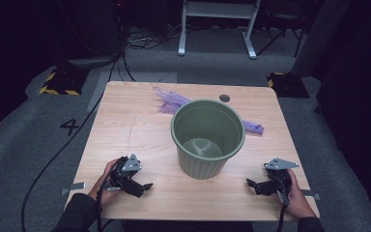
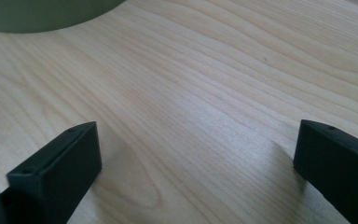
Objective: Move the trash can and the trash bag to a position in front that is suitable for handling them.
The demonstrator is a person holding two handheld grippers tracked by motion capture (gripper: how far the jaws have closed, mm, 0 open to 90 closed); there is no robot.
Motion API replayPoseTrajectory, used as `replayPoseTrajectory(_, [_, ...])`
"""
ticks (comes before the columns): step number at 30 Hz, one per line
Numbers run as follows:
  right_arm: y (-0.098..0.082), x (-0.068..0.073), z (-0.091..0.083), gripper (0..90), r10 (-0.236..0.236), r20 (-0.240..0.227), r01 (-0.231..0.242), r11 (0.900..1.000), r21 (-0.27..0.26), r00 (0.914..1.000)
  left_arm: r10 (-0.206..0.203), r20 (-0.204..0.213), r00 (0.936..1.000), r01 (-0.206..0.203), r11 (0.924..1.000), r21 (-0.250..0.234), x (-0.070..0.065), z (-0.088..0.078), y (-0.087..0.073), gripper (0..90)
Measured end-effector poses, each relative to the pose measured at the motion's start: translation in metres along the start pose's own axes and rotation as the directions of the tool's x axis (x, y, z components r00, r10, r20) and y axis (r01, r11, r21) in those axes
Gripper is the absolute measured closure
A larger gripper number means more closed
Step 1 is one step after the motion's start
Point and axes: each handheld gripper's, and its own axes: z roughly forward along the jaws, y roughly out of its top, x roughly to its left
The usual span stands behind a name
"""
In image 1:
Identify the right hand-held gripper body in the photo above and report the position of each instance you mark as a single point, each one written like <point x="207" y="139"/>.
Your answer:
<point x="278" y="164"/>

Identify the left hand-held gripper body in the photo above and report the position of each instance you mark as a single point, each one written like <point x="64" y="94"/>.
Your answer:
<point x="131" y="164"/>

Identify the green ribbed plastic bin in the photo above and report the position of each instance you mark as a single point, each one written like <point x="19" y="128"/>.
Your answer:
<point x="199" y="167"/>

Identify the purple plastic bag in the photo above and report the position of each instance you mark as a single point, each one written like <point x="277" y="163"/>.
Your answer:
<point x="174" y="100"/>

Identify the person's left hand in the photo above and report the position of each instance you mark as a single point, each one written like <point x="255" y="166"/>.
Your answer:
<point x="101" y="190"/>

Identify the person's right hand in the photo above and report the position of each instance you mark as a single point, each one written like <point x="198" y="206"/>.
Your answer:
<point x="299" y="203"/>

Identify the black yellow striped floor plate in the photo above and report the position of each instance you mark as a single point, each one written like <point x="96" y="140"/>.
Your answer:
<point x="290" y="87"/>
<point x="61" y="83"/>

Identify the black round table grommet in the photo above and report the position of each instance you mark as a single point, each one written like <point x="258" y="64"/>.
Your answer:
<point x="224" y="98"/>

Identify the black folding stand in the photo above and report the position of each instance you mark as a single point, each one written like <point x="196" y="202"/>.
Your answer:
<point x="299" y="40"/>

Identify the grey column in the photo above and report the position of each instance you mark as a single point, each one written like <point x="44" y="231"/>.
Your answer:
<point x="319" y="38"/>

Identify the black equipment stand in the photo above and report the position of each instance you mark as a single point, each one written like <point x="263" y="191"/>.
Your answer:
<point x="93" y="32"/>

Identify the white metal stand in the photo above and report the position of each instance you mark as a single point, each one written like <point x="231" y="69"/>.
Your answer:
<point x="217" y="9"/>

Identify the grey metal table bracket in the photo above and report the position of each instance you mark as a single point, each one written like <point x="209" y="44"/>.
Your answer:
<point x="312" y="195"/>
<point x="74" y="187"/>

